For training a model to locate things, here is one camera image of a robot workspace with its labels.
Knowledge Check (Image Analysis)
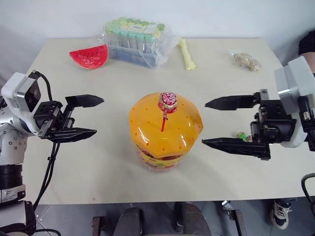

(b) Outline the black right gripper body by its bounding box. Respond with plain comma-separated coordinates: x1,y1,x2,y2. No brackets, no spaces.
250,88,297,145

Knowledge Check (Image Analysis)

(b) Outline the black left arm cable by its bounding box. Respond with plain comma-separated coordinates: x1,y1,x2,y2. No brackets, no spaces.
28,70,62,212

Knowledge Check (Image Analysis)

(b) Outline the brown metal frame bar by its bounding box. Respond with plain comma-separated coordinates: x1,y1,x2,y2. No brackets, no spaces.
91,215,109,236
220,200,248,236

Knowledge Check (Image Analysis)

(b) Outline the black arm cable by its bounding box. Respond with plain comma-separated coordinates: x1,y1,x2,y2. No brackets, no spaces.
301,173,315,205
28,70,62,212

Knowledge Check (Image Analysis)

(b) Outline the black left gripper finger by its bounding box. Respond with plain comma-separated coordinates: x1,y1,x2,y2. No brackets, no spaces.
64,94,105,112
46,127,97,144

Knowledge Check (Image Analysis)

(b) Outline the red watermelon slice toy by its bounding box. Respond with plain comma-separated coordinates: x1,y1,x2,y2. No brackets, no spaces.
68,44,109,70

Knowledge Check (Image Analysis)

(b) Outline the pale yellow plastic tube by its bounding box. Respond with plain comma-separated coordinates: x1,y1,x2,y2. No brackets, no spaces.
178,37,198,71

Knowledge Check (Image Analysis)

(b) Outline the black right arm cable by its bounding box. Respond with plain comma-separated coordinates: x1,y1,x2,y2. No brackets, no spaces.
301,173,315,205

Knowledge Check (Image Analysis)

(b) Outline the dark rounded shape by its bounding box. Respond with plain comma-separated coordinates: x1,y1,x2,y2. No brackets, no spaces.
115,206,145,236
173,201,213,236

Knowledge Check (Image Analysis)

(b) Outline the clear bag of nuts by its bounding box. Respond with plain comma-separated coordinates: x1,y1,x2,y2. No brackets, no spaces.
227,48,262,72

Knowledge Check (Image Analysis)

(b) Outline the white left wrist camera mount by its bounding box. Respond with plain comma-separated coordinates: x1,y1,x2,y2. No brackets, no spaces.
0,72,42,136

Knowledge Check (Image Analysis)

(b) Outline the clear jar with orange lid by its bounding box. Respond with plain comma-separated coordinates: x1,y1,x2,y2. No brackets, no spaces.
128,92,205,174

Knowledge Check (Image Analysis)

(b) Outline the red wrapped lollipop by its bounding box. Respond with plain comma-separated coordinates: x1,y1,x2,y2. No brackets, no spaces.
157,91,179,132

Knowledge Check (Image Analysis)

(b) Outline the small green wrapped candy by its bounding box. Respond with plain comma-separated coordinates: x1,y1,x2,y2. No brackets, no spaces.
235,131,252,143

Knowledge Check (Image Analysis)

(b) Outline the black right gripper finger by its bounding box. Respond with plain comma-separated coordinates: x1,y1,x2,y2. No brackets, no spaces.
201,137,272,161
204,92,261,111

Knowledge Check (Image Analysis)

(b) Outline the white and black sneaker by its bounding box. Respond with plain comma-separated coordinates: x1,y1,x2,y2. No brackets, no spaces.
269,199,292,231

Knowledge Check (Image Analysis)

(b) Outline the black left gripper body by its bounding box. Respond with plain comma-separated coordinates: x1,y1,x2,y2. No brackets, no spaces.
33,100,76,139

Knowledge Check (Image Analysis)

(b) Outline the bagged rack of test tubes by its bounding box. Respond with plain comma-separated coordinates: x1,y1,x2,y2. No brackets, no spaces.
87,16,180,71

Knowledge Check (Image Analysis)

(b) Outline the person in dark clothing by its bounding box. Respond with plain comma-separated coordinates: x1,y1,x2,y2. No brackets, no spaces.
298,30,315,67

